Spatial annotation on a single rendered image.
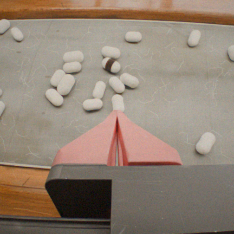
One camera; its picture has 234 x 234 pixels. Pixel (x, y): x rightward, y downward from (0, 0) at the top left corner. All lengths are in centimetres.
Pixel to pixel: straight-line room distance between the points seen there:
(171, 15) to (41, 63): 27
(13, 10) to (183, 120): 40
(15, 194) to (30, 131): 10
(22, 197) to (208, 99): 32
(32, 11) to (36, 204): 36
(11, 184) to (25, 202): 3
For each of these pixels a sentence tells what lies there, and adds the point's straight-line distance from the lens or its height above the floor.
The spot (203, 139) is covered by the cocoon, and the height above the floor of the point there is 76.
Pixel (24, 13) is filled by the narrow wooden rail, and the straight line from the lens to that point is 43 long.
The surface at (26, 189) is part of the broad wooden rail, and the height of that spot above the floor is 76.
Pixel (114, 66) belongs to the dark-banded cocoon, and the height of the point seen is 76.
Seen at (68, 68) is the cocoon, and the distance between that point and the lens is 29.
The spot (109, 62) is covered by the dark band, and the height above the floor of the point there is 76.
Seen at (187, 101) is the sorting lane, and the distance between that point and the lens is 29.
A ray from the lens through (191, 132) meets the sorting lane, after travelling 27.
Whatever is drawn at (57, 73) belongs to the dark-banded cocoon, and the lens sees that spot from 29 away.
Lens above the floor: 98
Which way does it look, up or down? 73 degrees down
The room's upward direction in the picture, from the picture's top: 4 degrees counter-clockwise
